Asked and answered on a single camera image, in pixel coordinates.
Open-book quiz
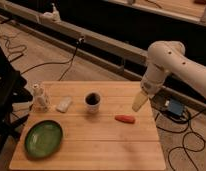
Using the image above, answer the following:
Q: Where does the white wrist end block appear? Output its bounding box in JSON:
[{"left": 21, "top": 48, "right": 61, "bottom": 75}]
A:
[{"left": 132, "top": 75, "right": 161, "bottom": 112}]

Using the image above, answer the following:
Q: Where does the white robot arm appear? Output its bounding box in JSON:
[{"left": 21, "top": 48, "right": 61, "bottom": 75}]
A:
[{"left": 132, "top": 41, "right": 206, "bottom": 112}]

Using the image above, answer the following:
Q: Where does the orange carrot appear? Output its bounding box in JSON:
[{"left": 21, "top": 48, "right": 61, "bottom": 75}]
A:
[{"left": 115, "top": 115, "right": 136, "bottom": 124}]

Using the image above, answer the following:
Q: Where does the blue box on floor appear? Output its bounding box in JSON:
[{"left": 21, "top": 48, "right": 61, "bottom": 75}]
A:
[{"left": 167, "top": 99, "right": 184, "bottom": 116}]

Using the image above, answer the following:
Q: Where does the white cup dark inside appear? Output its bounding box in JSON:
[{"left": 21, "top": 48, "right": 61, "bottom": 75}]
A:
[{"left": 84, "top": 92, "right": 101, "bottom": 114}]

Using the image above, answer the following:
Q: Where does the white rectangular sponge block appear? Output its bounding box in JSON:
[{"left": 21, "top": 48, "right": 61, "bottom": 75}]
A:
[{"left": 56, "top": 97, "right": 72, "bottom": 113}]

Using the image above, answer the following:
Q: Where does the green plate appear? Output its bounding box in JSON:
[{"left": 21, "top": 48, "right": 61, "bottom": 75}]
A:
[{"left": 24, "top": 120, "right": 63, "bottom": 159}]

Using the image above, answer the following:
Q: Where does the black cable on floor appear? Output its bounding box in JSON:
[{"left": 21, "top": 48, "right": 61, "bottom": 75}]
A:
[{"left": 19, "top": 35, "right": 86, "bottom": 82}]

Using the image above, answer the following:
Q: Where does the white object on rail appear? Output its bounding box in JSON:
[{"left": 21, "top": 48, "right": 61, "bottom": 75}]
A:
[{"left": 42, "top": 3, "right": 61, "bottom": 22}]

